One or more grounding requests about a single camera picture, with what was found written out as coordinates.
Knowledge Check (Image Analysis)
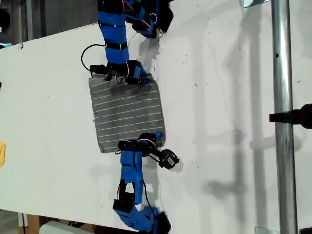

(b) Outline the grey striped towel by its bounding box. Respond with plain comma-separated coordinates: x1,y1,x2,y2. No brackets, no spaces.
87,73,168,154

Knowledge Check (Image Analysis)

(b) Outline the white box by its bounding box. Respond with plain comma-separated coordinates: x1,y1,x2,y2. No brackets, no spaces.
39,220,98,234

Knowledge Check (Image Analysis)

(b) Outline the brown wooden table leg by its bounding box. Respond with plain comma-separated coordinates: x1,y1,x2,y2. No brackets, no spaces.
27,214,42,234

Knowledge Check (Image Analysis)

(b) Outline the dark round background object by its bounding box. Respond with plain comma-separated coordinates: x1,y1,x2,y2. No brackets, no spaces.
0,7,12,32

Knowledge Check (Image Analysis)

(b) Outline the black clamp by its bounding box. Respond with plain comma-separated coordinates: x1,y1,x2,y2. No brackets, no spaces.
269,103,312,130

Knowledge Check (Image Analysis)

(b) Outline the yellow object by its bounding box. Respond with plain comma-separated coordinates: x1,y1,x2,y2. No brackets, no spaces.
0,142,7,168

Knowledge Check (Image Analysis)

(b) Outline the gripper camera stalk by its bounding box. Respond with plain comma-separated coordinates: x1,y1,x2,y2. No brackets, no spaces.
147,148,163,161
104,64,114,81

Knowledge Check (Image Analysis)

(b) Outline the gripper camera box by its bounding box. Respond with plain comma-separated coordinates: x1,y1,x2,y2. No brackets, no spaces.
158,150,180,169
89,64,107,80

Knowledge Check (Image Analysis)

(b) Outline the gripper camera cable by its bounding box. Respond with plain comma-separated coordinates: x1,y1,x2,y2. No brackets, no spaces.
141,180,158,226
81,43,107,72

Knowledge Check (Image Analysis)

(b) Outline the metal bracket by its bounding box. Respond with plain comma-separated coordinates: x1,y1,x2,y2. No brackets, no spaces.
242,0,271,8

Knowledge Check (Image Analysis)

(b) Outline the steel post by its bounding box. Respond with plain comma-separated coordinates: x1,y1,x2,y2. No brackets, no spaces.
270,0,299,234

